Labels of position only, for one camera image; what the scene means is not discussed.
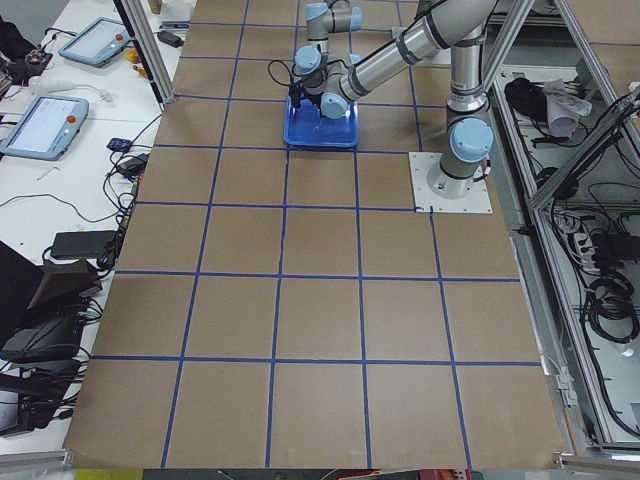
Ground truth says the blue plastic tray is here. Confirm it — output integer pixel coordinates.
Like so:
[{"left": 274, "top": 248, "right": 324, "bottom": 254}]
[{"left": 283, "top": 98, "right": 359, "bottom": 149}]

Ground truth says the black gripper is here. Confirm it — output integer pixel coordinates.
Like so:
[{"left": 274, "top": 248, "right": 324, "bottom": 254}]
[{"left": 289, "top": 80, "right": 323, "bottom": 108}]

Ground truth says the aluminium frame post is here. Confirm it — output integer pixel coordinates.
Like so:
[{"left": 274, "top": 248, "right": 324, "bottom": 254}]
[{"left": 113, "top": 0, "right": 175, "bottom": 105}]

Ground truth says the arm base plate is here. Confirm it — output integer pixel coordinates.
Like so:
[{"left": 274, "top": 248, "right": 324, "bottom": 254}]
[{"left": 408, "top": 152, "right": 493, "bottom": 215}]

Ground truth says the black power adapter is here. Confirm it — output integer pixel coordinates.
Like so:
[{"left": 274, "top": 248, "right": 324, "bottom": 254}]
[{"left": 157, "top": 31, "right": 184, "bottom": 48}]

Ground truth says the teach pendant tablet far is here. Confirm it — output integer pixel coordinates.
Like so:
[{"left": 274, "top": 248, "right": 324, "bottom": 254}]
[{"left": 59, "top": 17, "right": 131, "bottom": 67}]

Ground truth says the teach pendant tablet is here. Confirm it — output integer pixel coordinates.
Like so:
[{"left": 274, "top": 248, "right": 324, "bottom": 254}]
[
  {"left": 59, "top": 17, "right": 131, "bottom": 67},
  {"left": 1, "top": 95, "right": 89, "bottom": 161}
]

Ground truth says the teach pendant tablet near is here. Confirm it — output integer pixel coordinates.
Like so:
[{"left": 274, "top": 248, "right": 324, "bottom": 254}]
[{"left": 1, "top": 95, "right": 89, "bottom": 161}]

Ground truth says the black laptop charger brick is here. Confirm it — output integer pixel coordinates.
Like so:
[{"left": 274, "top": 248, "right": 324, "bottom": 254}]
[{"left": 50, "top": 230, "right": 116, "bottom": 260}]

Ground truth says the small blue patterned pouch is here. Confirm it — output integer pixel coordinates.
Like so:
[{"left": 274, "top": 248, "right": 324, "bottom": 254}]
[{"left": 107, "top": 137, "right": 133, "bottom": 153}]

